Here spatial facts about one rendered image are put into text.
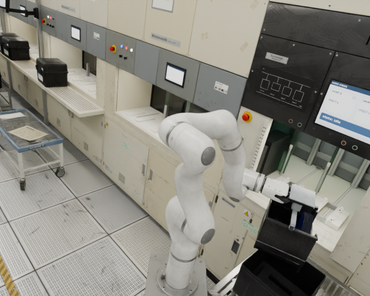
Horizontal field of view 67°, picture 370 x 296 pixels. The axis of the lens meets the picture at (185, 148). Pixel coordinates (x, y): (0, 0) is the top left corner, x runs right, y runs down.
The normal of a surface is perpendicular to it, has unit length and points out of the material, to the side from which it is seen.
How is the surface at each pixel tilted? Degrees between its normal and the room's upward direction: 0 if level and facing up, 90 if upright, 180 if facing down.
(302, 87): 90
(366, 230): 90
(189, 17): 90
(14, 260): 0
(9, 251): 0
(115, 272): 0
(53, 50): 90
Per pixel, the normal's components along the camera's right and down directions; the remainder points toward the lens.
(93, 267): 0.16, -0.87
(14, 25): 0.69, 0.44
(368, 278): -0.70, 0.22
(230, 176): -0.54, 0.10
